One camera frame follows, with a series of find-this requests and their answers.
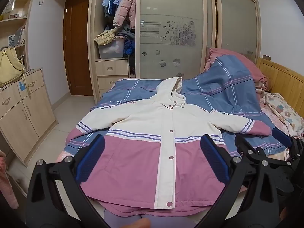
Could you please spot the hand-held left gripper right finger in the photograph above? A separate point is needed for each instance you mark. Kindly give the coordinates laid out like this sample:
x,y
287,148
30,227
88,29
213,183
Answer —
x,y
213,159

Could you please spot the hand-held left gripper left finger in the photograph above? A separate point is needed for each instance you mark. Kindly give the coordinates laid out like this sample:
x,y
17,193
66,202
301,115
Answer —
x,y
91,159

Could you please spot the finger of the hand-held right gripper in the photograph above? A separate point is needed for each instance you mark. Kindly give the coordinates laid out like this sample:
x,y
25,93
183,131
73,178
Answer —
x,y
247,147
282,137

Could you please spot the white and pink hooded jacket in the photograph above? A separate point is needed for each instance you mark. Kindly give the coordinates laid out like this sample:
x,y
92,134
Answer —
x,y
142,123

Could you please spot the grey folded clothes pile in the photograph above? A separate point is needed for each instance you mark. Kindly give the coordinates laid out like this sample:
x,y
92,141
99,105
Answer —
x,y
127,34

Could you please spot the floral blanket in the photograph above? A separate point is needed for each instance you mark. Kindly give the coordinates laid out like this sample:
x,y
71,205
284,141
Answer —
x,y
282,109

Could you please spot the wooden headboard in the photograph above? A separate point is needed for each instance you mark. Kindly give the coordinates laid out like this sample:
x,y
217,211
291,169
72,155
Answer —
x,y
285,80

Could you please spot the person's legs in purple pants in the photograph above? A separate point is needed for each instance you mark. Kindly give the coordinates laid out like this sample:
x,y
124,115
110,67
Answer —
x,y
118,220

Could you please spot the wardrobe drawer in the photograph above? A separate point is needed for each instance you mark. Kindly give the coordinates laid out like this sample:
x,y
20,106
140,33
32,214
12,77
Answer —
x,y
111,67
104,92
106,82

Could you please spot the blue plaid duvet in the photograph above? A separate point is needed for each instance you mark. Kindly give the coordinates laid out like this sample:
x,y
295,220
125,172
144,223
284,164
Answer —
x,y
213,85

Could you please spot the light wooden cabinet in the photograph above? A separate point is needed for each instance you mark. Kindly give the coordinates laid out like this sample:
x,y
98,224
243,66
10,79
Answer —
x,y
28,123

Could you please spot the pink fuzzy garment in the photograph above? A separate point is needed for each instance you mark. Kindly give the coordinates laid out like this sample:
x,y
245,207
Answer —
x,y
7,182

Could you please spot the pink quilt lining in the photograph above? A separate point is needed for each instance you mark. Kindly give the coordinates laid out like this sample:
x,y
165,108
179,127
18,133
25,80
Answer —
x,y
237,57

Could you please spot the brown wooden door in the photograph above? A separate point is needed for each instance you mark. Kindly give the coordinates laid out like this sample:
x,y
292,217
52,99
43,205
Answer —
x,y
80,52

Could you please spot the clear plastic storage bin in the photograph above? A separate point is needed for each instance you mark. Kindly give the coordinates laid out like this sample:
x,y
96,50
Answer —
x,y
110,49

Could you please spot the dark blue garment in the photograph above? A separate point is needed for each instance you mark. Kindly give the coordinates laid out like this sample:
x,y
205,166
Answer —
x,y
129,48

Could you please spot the crumpled yellow garment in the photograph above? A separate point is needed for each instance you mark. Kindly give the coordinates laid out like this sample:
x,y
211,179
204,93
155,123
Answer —
x,y
104,38

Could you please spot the yellow backpack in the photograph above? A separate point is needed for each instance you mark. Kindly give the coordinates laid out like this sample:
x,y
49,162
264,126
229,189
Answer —
x,y
8,66

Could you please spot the plain frosted sliding wardrobe door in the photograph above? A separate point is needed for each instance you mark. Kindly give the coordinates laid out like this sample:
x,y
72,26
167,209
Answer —
x,y
237,16

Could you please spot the light wooden wardrobe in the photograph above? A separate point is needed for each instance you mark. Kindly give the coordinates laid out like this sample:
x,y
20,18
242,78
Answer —
x,y
92,28

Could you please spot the hanging pink puffer jacket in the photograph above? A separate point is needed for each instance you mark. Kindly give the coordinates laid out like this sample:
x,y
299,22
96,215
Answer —
x,y
125,7

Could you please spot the hanging blue jacket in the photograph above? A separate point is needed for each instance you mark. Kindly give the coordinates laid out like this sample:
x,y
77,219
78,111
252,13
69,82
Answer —
x,y
108,3

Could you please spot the frosted floral sliding wardrobe door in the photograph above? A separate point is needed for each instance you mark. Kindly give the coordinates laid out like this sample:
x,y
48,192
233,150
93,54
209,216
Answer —
x,y
166,9

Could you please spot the light wooden bookshelf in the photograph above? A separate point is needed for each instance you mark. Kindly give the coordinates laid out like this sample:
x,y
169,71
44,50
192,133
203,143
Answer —
x,y
14,20

